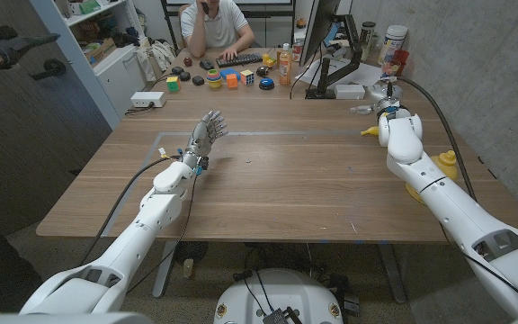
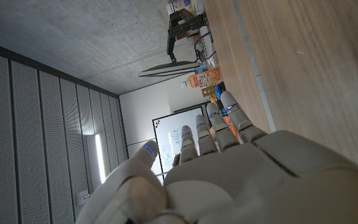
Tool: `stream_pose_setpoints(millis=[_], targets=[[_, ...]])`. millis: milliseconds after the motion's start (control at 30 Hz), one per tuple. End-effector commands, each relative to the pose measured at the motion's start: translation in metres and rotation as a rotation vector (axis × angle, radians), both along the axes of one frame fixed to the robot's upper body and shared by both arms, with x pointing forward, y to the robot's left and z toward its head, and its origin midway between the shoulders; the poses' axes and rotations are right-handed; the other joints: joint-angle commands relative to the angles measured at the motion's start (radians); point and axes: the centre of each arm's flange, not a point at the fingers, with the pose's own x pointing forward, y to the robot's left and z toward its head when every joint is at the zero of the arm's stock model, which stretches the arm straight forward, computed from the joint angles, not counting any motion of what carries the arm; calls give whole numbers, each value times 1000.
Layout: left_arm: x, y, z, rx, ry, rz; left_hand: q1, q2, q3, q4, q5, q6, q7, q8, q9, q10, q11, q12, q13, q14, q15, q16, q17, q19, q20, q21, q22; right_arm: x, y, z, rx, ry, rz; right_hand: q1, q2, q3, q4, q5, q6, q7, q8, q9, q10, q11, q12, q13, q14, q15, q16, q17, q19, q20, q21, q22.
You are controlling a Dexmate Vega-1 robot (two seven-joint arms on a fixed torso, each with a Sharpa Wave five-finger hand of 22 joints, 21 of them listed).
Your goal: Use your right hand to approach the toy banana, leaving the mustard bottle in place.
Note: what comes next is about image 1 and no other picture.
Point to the operator gloved hand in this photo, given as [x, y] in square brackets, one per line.
[11, 47]

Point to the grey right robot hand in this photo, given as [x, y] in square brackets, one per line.
[382, 95]

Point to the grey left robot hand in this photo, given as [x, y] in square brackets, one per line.
[202, 139]

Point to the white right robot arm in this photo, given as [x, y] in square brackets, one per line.
[448, 202]

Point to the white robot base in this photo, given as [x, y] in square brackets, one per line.
[279, 294]

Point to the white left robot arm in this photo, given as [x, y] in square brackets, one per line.
[155, 211]

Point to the yellow toy banana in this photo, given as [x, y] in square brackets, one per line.
[371, 132]

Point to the brown egg toy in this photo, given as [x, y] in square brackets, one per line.
[188, 61]

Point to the yellow mustard bottle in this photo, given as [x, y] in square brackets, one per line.
[448, 161]

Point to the orange juice bottle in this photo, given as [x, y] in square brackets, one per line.
[284, 67]

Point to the clear drinking glass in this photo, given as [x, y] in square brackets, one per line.
[388, 69]

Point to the small white box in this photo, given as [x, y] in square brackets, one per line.
[350, 91]

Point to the white paper sheets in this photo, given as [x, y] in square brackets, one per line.
[353, 74]

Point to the red cup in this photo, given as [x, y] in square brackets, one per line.
[401, 58]

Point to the white printed canister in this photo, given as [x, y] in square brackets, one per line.
[392, 44]

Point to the black round puck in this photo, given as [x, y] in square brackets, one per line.
[198, 80]
[184, 76]
[177, 70]

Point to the colourful stacking cups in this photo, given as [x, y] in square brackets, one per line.
[214, 79]

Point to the glass jar black lid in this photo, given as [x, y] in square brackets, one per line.
[367, 35]

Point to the green yellow puzzle cube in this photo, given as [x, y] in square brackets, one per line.
[173, 84]

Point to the orange cube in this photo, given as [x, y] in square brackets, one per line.
[232, 81]

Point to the white power strip box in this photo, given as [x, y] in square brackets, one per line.
[147, 99]

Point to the blue block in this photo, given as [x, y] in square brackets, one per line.
[227, 72]

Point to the black computer mouse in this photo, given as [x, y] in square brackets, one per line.
[206, 64]

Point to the white puzzle cube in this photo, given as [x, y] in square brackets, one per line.
[247, 77]

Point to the blue black round button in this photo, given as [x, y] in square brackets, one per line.
[266, 83]

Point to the green box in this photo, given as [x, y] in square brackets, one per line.
[89, 6]

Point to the black keyboard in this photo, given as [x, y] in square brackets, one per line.
[239, 59]

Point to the cardboard box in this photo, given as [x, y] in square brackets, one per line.
[100, 50]

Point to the black round gadget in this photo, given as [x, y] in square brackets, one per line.
[262, 71]

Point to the computer monitor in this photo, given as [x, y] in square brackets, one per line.
[317, 27]

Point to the white cloth bag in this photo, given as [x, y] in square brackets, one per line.
[158, 56]

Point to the white shelf cabinet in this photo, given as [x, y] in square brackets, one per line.
[106, 58]

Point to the red white drink can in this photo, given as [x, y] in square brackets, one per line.
[297, 50]

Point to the person in white shirt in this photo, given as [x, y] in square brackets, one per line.
[216, 24]

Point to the grey table leg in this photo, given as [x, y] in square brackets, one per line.
[164, 270]
[392, 272]

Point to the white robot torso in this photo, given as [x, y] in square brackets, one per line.
[61, 318]

